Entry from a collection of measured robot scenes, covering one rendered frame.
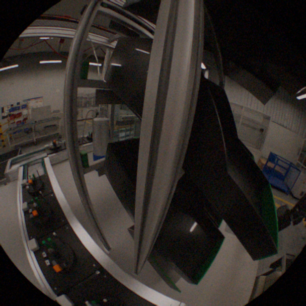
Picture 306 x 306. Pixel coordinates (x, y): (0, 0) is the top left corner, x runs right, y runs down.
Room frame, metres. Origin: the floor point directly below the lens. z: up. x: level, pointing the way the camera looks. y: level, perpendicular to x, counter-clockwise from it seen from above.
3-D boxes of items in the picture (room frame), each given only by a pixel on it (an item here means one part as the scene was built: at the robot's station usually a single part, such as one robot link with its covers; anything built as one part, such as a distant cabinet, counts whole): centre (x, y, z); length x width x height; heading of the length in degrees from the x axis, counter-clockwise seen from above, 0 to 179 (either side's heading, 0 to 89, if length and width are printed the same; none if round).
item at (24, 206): (0.13, 0.49, 1.01); 0.24 x 0.24 x 0.13; 58
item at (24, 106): (2.89, 7.18, 0.94); 1.34 x 0.93 x 1.87; 147
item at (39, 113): (4.71, 6.20, 0.69); 2.42 x 1.03 x 1.38; 145
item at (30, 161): (1.24, 0.75, 0.92); 2.35 x 0.41 x 0.12; 148
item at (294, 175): (1.95, -4.46, 0.49); 1.26 x 0.87 x 0.98; 57
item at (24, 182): (0.26, 0.70, 1.01); 0.24 x 0.24 x 0.13; 58
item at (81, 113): (8.00, 5.57, 1.13); 2.86 x 1.56 x 2.25; 145
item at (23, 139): (2.60, 4.82, 0.45); 2.50 x 0.92 x 0.91; 147
